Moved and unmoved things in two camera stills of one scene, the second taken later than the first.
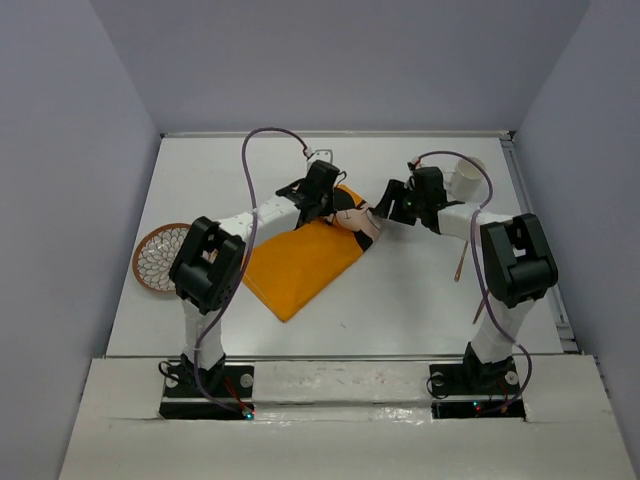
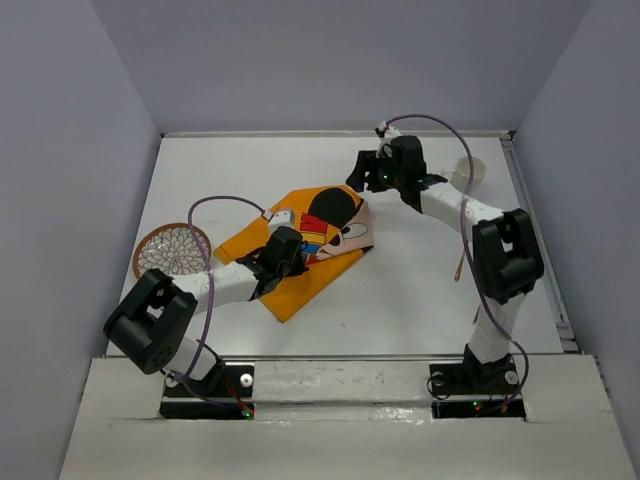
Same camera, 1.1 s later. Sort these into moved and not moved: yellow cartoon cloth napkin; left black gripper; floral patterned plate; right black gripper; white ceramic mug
Moved: left black gripper; right black gripper
Not moved: white ceramic mug; floral patterned plate; yellow cartoon cloth napkin
